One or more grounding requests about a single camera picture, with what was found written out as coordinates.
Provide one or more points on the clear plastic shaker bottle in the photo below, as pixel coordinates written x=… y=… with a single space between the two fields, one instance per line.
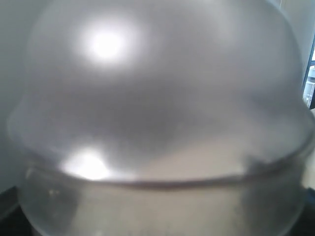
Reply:
x=162 y=118

